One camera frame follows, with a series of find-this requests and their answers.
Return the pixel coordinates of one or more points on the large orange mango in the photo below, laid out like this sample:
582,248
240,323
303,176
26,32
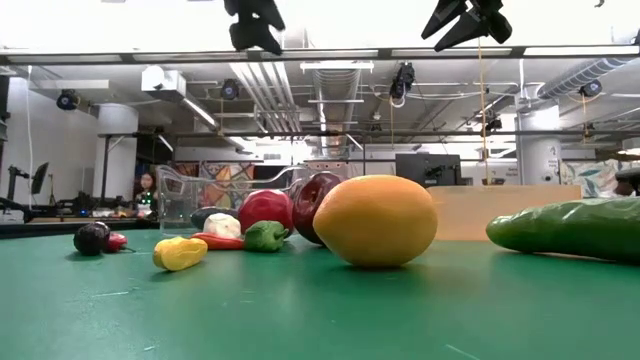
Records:
375,220

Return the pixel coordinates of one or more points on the white ceiling air unit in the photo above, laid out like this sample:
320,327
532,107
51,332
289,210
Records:
162,80

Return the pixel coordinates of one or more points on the silver ribbed ceiling duct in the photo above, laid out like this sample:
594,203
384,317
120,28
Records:
336,85
580,75

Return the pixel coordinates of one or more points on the dark purple round vegetable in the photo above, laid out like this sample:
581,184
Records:
90,239

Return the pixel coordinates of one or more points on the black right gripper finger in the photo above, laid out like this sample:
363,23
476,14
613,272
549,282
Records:
467,32
447,15

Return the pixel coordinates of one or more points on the orange translucent plastic basket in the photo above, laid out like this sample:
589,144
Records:
500,212

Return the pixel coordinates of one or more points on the black monitor on stand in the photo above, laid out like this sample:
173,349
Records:
40,177

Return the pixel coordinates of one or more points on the colourful abstract painting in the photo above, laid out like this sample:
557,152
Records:
227,180

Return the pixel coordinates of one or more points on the white garlic bulb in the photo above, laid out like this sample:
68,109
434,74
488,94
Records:
222,226

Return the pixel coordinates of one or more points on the clear plastic basket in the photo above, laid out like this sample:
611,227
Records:
175,200

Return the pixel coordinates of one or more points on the black ceiling camera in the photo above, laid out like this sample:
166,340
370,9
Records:
591,88
230,89
402,80
67,100

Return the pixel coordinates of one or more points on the small red radish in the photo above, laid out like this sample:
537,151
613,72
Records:
117,242

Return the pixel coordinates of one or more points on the person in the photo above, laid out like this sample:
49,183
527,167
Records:
627,186
146,190

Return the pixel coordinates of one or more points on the green chili pepper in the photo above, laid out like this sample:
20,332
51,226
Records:
262,237

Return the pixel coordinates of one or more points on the green cucumber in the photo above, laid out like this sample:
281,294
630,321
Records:
575,230

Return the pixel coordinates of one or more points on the red chili pepper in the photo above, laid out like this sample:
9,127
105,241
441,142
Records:
217,242

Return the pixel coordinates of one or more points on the dark red apple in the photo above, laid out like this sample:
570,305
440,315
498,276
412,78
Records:
315,200

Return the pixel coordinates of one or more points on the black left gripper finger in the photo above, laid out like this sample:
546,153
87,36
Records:
255,39
252,11

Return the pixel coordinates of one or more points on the leaf pattern wall mural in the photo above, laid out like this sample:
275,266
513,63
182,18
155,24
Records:
590,177

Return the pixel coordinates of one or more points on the yellow chili pepper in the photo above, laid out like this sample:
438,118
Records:
180,253

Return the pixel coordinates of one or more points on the green table mat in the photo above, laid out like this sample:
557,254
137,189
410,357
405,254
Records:
300,315

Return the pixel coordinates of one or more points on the dark purple eggplant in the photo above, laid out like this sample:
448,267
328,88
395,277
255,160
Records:
202,215

